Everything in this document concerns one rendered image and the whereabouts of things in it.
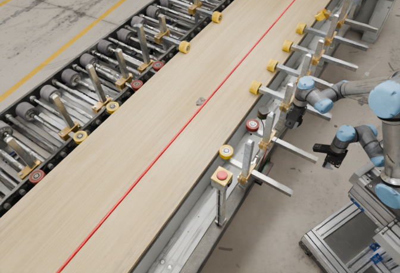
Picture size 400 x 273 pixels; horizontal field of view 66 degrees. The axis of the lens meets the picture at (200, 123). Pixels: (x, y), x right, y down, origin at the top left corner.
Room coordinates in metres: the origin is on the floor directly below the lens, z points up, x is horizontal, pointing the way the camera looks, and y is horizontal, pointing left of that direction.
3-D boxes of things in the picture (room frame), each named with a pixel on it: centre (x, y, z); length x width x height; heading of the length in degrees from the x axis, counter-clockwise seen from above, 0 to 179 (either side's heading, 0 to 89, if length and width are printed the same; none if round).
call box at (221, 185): (0.63, -0.08, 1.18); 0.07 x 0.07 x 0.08; 53
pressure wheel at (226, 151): (0.96, -0.14, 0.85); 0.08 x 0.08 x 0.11
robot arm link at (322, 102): (0.96, -0.58, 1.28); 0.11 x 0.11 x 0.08; 27
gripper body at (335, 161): (0.85, -0.71, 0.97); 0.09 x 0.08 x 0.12; 53
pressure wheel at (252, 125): (1.14, -0.32, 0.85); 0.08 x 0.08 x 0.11
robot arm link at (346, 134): (0.86, -0.70, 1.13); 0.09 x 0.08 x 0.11; 100
